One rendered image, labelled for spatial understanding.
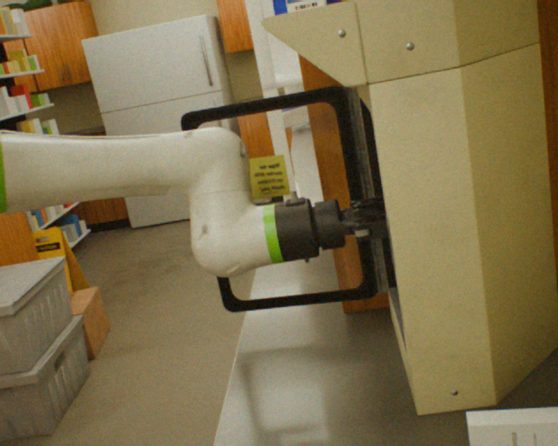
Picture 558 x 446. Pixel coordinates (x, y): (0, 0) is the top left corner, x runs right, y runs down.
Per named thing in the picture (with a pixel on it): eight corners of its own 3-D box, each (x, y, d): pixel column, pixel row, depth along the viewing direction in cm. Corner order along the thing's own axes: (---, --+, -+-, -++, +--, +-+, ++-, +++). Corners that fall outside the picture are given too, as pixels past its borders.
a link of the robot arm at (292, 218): (288, 255, 103) (285, 276, 94) (274, 187, 99) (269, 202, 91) (324, 249, 102) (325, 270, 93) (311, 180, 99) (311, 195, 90)
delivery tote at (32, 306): (85, 313, 324) (66, 254, 315) (34, 374, 266) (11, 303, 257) (10, 325, 329) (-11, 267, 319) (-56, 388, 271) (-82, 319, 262)
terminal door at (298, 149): (379, 297, 117) (345, 83, 106) (225, 313, 124) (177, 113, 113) (379, 296, 118) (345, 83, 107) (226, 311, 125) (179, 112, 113)
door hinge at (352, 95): (387, 291, 118) (355, 83, 107) (389, 297, 116) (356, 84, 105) (379, 293, 118) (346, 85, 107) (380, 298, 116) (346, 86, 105)
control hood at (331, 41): (352, 69, 107) (344, 8, 104) (368, 85, 76) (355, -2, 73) (286, 81, 108) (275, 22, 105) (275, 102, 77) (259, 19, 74)
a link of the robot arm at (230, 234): (205, 283, 103) (188, 281, 92) (195, 208, 105) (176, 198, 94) (289, 269, 101) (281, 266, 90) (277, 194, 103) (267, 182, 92)
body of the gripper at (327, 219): (312, 211, 91) (375, 200, 90) (313, 196, 99) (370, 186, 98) (321, 258, 93) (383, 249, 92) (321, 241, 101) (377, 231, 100)
